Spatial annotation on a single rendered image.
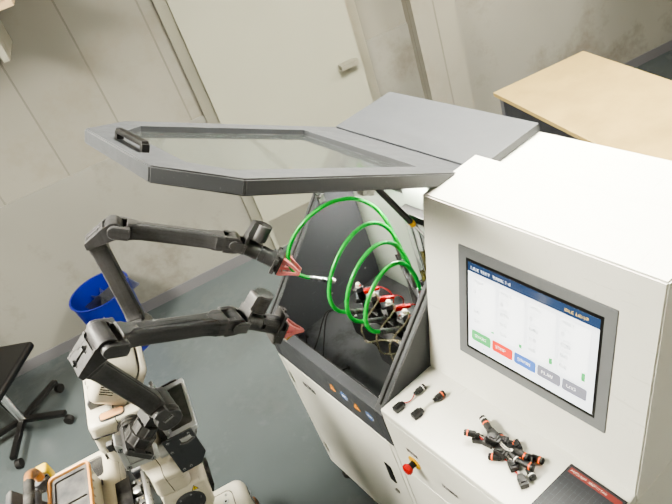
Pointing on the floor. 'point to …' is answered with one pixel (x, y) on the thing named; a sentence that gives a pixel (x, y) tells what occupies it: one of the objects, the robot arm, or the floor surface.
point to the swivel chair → (10, 359)
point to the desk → (596, 104)
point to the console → (598, 228)
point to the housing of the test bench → (510, 145)
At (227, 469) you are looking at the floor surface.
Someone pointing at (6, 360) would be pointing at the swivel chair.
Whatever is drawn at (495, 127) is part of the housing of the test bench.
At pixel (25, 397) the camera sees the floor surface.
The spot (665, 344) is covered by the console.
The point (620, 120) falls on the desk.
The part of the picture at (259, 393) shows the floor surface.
